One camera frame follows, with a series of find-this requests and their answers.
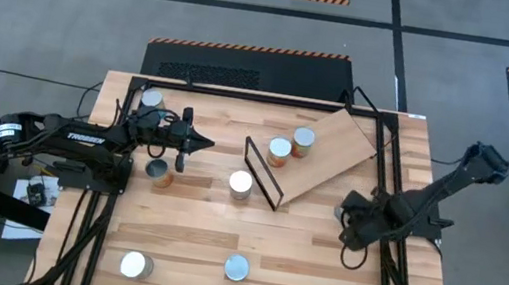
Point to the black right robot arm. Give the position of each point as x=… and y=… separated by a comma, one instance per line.
x=428, y=199

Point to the black aluminium table frame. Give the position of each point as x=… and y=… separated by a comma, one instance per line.
x=241, y=95

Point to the white paper sheet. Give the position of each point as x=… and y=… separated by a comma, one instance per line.
x=21, y=188
x=18, y=232

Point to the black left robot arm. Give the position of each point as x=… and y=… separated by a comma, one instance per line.
x=85, y=138

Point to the corn label orange can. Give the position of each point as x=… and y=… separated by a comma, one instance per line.
x=236, y=266

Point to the green beans orange can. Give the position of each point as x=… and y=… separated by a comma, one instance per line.
x=157, y=168

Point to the orange label tin can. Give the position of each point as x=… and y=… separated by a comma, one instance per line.
x=304, y=136
x=279, y=146

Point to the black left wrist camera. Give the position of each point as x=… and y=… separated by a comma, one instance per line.
x=172, y=126

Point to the colourful label tin can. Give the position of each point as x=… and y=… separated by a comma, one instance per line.
x=241, y=182

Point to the small black device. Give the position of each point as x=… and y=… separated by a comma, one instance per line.
x=35, y=194

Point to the wooden shelf with black frames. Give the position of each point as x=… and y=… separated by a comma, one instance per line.
x=335, y=144

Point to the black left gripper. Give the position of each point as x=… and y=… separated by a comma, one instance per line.
x=180, y=162

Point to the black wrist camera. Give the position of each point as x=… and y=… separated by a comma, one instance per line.
x=172, y=126
x=378, y=207

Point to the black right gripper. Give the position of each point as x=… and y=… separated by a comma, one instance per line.
x=354, y=238

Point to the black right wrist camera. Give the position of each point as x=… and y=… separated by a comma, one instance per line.
x=378, y=207

